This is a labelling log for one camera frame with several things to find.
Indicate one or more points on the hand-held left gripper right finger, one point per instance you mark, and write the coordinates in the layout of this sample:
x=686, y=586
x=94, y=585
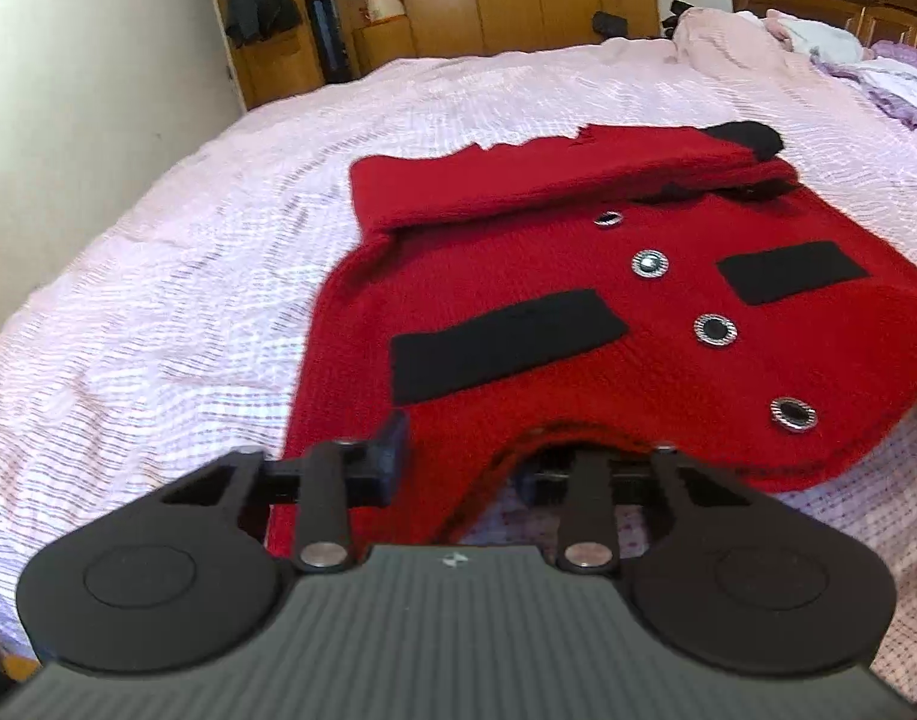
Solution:
x=589, y=495

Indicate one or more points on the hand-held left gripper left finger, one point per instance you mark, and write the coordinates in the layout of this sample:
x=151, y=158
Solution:
x=383, y=457

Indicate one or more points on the red knit cardigan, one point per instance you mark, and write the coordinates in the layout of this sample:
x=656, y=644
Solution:
x=548, y=292

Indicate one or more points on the purple and white clothes pile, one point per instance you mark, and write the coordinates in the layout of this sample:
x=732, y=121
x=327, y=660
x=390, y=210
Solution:
x=889, y=79

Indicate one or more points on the pink checked bed sheet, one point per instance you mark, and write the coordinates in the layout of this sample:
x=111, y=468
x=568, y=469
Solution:
x=203, y=255

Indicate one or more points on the white and red pot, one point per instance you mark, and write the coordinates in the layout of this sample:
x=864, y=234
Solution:
x=383, y=6

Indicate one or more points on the black bag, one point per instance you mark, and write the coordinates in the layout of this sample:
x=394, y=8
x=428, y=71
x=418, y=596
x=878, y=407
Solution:
x=609, y=25

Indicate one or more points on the pink quilt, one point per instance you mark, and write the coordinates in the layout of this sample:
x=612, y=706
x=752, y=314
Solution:
x=735, y=41

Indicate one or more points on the black cloth item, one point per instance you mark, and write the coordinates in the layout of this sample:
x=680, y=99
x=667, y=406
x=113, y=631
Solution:
x=675, y=15

